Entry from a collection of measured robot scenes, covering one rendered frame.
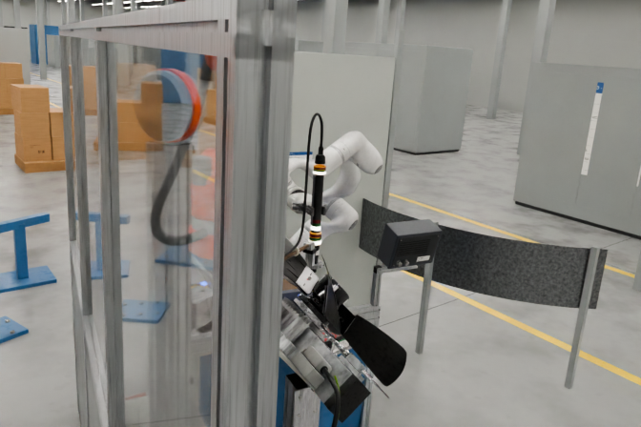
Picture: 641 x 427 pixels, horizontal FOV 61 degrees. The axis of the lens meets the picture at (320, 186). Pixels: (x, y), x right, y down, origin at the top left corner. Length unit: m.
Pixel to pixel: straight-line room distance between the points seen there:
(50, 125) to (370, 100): 6.12
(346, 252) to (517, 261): 1.30
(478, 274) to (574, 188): 4.51
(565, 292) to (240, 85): 3.54
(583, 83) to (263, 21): 7.70
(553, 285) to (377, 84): 1.81
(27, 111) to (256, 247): 8.72
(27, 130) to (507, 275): 7.23
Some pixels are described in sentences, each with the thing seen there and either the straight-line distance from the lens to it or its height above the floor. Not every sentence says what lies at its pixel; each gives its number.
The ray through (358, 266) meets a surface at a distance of 4.37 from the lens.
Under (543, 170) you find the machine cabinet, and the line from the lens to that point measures 8.29.
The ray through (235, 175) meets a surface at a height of 1.94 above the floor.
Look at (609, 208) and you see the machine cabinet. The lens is 7.93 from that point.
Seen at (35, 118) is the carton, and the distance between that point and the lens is 9.11.
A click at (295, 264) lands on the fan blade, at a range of 1.90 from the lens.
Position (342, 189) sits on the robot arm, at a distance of 2.53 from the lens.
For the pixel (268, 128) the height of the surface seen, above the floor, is 1.97.
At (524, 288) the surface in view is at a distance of 3.76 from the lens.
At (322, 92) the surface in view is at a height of 1.73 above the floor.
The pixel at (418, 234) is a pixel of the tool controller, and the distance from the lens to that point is 2.59.
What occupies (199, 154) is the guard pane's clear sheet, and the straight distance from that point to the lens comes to 0.51.
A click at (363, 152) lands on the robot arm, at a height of 1.62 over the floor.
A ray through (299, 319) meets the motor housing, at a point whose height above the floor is 1.16.
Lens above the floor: 2.02
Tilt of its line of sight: 14 degrees down
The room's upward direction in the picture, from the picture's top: 4 degrees clockwise
